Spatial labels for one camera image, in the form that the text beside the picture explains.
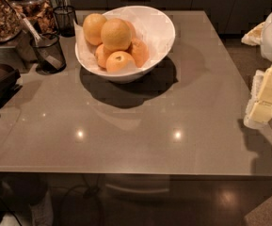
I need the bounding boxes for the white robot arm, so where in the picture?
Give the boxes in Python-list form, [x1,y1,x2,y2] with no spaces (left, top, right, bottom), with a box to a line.
[241,12,272,129]

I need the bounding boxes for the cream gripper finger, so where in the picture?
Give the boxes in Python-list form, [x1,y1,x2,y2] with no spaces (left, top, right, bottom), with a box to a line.
[248,62,272,124]

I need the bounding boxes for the front black mesh cup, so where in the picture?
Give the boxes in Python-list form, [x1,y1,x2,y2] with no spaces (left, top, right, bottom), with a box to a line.
[30,33,66,73]

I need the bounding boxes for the hidden orange at back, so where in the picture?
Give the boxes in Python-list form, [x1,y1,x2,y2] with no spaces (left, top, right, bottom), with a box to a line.
[124,20,136,39]

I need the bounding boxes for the small orange at left front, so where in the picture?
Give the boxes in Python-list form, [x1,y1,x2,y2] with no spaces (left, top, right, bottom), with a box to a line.
[95,44,112,69]

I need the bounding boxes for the black mesh cup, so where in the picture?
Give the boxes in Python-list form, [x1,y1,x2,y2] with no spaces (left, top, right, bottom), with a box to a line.
[54,6,77,37]
[30,33,66,73]

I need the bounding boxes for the orange at back left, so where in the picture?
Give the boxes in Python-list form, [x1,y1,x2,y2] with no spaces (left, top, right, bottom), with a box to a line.
[83,13,107,45]

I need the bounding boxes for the front orange with stem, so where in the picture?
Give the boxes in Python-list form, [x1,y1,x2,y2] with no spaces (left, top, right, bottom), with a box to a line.
[106,51,136,73]

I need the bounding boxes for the metal serving tongs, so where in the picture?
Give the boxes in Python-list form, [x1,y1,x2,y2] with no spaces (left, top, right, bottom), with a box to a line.
[0,0,63,70]

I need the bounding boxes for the cable under table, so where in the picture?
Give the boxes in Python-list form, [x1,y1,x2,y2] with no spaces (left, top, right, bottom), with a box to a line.
[58,174,105,226]

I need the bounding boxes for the white paper bowl liner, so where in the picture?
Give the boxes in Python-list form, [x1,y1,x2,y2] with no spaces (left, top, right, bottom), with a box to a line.
[73,7,173,76]

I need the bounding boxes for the white ceramic bowl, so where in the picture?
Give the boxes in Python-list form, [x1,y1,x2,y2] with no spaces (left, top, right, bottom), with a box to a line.
[74,5,176,84]

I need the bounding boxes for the rear black mesh cup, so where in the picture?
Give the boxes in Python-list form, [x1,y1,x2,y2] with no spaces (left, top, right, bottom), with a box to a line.
[54,6,77,37]

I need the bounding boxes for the large orange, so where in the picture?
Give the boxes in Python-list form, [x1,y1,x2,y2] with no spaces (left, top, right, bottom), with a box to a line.
[101,18,132,52]

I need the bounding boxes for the orange at right front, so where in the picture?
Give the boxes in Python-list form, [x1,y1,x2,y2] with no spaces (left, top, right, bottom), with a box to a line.
[127,38,150,68]

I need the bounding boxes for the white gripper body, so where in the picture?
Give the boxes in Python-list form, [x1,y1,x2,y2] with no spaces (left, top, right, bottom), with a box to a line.
[243,69,272,130]

